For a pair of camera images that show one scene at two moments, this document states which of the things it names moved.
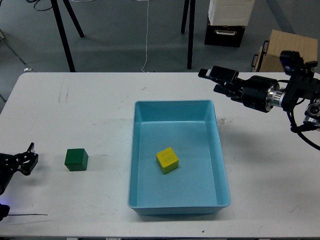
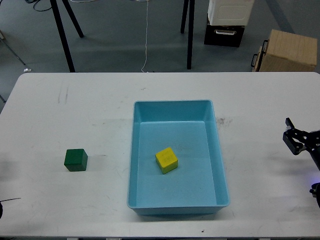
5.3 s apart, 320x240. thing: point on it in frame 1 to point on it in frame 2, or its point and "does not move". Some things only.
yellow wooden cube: x=167 y=160 does not move
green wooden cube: x=76 y=159 does not move
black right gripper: x=259 y=92 to x=296 y=140
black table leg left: x=63 y=35 does not move
